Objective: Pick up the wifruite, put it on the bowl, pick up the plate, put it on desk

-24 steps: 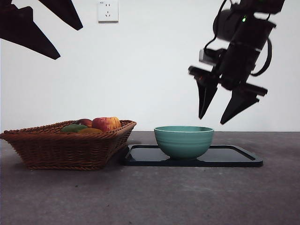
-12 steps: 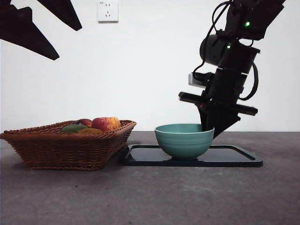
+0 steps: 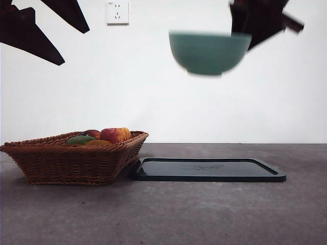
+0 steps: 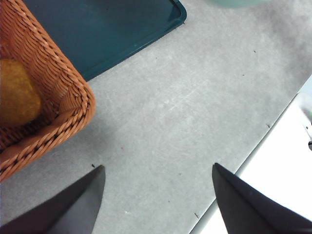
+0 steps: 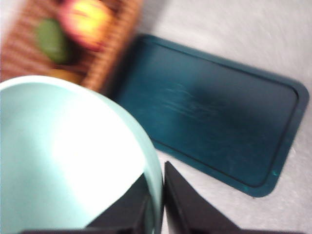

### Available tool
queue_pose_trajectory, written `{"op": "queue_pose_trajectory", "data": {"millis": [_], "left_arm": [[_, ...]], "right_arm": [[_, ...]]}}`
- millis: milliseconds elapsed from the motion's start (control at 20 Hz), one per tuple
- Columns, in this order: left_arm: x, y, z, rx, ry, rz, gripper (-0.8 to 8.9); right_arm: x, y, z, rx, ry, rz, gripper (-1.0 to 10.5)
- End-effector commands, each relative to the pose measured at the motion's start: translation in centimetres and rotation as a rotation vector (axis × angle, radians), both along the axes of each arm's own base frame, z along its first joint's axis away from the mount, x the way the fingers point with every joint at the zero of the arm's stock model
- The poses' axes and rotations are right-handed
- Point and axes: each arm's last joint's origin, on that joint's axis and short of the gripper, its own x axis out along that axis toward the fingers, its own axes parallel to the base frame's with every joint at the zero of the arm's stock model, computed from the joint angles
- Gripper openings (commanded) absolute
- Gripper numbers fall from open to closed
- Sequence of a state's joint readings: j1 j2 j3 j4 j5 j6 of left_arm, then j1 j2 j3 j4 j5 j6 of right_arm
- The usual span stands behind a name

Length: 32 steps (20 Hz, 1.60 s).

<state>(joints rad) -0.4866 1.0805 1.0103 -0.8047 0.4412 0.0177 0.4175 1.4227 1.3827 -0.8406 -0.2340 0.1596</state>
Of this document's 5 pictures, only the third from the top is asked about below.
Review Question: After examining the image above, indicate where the teal ribbed bowl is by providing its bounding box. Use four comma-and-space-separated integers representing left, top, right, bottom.
168, 31, 252, 77

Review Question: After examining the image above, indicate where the green avocado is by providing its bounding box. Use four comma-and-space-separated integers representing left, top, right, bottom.
66, 135, 97, 145

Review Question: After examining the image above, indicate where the dark red fruit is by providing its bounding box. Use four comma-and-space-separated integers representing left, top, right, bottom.
80, 129, 101, 139

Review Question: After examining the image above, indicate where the red and yellow apple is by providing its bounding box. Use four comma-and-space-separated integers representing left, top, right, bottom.
100, 127, 132, 144

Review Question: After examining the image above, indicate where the brown wicker basket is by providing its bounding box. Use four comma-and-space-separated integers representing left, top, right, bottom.
0, 130, 149, 187

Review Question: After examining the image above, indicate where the dark rectangular tray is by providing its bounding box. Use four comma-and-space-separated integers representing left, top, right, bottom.
131, 157, 287, 183

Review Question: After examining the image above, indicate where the white wall socket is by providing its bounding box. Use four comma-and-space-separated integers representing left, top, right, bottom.
106, 1, 130, 26

